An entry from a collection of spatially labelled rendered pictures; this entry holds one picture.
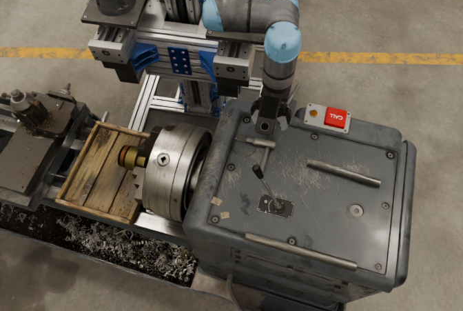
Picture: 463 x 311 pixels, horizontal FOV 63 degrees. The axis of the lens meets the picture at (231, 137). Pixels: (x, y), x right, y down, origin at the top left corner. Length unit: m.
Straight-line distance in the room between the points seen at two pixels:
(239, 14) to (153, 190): 0.56
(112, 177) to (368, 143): 0.94
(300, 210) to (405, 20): 2.58
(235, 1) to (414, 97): 2.22
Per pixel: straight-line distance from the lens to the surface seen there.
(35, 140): 1.62
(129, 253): 1.74
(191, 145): 1.14
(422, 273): 2.49
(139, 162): 1.28
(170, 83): 2.55
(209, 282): 1.72
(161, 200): 1.16
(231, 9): 0.89
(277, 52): 0.81
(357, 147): 1.15
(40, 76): 3.16
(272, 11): 0.89
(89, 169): 1.58
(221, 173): 1.07
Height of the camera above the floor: 2.24
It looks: 62 degrees down
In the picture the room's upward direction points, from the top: 2 degrees counter-clockwise
